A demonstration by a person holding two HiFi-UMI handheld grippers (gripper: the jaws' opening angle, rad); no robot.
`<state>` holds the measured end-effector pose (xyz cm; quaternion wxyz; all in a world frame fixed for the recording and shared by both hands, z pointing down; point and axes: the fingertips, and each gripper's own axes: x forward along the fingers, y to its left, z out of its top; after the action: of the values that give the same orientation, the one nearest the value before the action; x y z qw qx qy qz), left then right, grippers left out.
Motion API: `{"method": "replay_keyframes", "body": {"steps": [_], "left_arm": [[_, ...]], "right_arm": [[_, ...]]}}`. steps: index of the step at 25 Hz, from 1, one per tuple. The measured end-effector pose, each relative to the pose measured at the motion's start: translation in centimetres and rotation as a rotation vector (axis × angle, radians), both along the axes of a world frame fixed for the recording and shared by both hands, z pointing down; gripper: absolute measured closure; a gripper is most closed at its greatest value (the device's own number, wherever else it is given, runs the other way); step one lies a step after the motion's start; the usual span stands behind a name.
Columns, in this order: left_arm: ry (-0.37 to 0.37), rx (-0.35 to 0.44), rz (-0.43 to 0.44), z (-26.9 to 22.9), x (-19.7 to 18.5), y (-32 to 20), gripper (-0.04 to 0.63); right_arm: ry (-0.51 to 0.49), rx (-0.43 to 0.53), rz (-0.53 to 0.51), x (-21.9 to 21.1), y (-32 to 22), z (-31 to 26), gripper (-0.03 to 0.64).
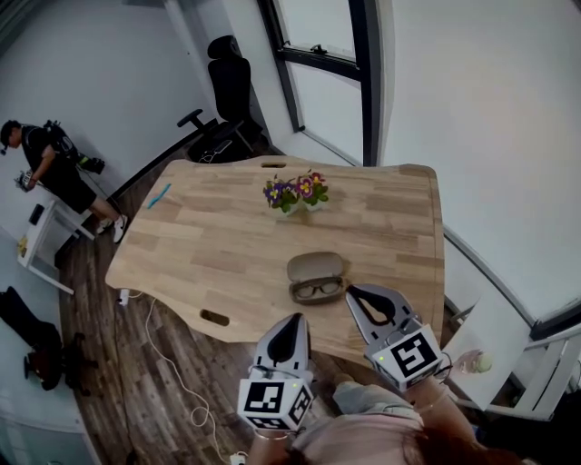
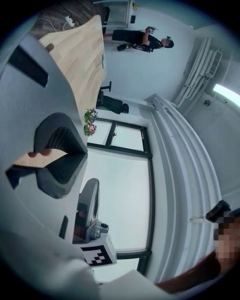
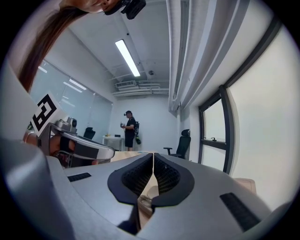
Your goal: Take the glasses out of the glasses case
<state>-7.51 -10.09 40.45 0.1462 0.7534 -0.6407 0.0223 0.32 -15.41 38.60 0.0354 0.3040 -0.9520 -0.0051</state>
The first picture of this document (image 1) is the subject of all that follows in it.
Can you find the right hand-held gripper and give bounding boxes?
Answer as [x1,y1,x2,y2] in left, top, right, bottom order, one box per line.
[345,283,445,391]

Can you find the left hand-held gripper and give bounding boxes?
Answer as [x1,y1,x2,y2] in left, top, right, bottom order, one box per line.
[237,312,316,431]

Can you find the black-framed eyeglasses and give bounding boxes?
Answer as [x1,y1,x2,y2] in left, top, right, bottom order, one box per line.
[294,279,345,300]

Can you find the beige glasses case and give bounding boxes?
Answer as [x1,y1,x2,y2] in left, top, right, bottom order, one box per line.
[286,252,349,306]

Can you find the person's right forearm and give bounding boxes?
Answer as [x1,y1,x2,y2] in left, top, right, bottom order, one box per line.
[410,379,478,449]

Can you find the person's left forearm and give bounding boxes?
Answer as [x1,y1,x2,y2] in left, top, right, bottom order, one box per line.
[247,429,294,465]

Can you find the person's grey trousers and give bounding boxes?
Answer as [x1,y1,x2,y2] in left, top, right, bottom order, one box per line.
[332,380,423,421]

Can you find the pink plastic bag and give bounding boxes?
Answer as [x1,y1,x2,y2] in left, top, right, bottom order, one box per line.
[453,348,483,377]

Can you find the person's light shirt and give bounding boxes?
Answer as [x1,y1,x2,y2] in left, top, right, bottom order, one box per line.
[290,411,430,465]

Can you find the white shelf board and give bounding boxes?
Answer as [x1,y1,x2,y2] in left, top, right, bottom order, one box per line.
[442,272,548,412]

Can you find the pink flower pot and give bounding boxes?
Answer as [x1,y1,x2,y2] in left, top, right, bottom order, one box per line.
[294,168,330,213]

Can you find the white metal rack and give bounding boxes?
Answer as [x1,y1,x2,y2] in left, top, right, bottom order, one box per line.
[485,324,581,421]

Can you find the teal blue tool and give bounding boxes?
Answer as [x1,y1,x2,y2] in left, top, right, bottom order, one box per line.
[147,183,172,210]

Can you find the black folding stand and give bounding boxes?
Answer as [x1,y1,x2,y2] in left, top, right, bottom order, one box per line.
[62,331,100,392]

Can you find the black bag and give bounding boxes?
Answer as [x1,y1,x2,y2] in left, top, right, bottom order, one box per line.
[0,285,64,392]

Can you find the white side table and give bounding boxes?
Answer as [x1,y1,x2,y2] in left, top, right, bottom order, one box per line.
[16,198,97,296]

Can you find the black office chair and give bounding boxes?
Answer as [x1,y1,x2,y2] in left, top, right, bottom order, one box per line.
[176,35,265,164]

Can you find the long white cable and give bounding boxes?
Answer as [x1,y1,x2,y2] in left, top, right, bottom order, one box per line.
[143,297,233,460]

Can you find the black window frame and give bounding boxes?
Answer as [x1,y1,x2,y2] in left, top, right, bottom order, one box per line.
[256,0,396,168]

